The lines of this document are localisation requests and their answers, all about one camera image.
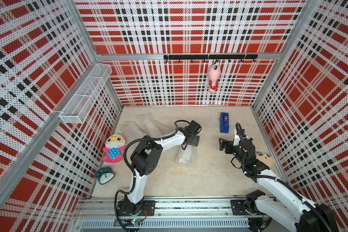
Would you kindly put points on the owl plush toy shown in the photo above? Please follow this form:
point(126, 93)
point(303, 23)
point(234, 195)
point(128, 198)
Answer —
point(114, 147)

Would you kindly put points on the doll head plush toy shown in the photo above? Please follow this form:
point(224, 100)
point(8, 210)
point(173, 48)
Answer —
point(266, 159)

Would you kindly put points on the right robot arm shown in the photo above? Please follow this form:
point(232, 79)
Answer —
point(288, 207)

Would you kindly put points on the metal base rail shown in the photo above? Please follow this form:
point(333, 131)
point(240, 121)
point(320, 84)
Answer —
point(186, 212)

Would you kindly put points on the clear wall shelf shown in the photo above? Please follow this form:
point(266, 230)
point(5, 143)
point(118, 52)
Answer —
point(79, 106)

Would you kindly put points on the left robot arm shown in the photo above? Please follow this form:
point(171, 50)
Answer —
point(142, 155)

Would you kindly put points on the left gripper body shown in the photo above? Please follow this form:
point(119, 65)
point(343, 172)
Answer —
point(194, 141)

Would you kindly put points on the blue box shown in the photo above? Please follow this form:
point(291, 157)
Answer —
point(224, 122)

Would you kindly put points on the teal alarm clock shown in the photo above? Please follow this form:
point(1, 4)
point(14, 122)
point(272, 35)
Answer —
point(104, 175)

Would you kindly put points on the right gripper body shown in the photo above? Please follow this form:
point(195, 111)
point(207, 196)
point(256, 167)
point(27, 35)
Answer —
point(231, 149)

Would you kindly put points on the pink hanging plush toy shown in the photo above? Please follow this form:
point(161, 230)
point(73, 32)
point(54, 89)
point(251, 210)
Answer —
point(214, 73)

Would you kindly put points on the black hook rail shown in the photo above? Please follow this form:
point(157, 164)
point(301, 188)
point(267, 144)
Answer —
point(240, 57)

